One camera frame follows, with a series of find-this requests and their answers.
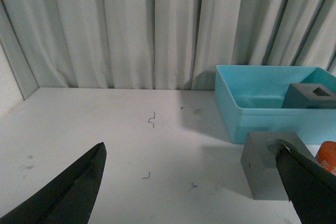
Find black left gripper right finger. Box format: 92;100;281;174
274;138;335;223

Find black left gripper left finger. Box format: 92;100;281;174
1;142;107;223

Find orange cylinder with white numbers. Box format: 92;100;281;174
316;141;335;175

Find gray cube with round hole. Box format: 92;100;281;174
240;131;318;200

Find gray cube with square hole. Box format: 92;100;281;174
281;83;335;109

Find light blue plastic box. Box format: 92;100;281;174
215;65;335;144

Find white pleated curtain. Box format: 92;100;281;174
1;0;335;99

